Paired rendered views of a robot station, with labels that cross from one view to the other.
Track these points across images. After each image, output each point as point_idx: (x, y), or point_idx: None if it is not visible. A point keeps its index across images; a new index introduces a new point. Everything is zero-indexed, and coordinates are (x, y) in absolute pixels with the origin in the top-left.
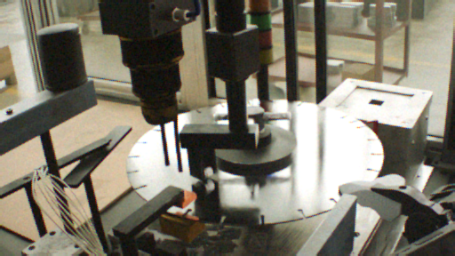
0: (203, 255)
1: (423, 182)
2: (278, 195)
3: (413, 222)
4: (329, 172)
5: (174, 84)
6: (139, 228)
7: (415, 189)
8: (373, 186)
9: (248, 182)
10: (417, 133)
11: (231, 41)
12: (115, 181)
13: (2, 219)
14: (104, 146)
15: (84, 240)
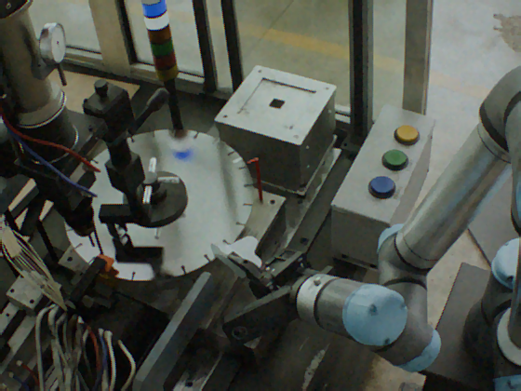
0: (127, 280)
1: (327, 171)
2: (169, 251)
3: (252, 285)
4: (207, 225)
5: (89, 218)
6: (83, 295)
7: (253, 263)
8: (229, 255)
9: (149, 238)
10: (313, 136)
11: (122, 176)
12: None
13: None
14: None
15: (48, 289)
